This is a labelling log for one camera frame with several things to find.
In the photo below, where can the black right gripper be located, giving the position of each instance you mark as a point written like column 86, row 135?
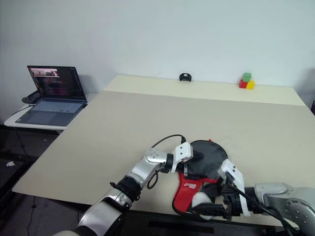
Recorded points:
column 232, row 204

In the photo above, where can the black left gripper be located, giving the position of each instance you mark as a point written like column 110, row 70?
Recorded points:
column 187, row 168

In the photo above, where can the black round plate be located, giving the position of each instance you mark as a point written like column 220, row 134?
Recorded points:
column 211, row 157

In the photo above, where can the red black mesh paddle case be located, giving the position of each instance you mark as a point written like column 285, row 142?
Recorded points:
column 187, row 186

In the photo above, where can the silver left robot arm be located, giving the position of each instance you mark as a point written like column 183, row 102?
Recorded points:
column 142, row 169

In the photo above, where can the small black clamp device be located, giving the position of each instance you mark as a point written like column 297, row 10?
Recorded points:
column 185, row 77

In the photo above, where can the red toy block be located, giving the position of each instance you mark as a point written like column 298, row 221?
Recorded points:
column 243, row 84

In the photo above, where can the green toy block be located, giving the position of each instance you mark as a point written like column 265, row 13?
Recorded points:
column 246, row 76

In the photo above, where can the open dark blue laptop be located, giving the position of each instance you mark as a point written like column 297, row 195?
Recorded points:
column 56, row 83

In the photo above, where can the crumpled white paper scrap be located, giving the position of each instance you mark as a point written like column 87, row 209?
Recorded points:
column 10, row 164

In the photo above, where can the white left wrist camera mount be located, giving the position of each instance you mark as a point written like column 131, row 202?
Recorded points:
column 183, row 153

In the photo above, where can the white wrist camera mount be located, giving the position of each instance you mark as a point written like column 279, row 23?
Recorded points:
column 183, row 153
column 236, row 174

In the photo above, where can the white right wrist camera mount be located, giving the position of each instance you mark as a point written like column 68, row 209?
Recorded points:
column 236, row 174

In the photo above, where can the black table frame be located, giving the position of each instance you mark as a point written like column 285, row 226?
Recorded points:
column 180, row 227

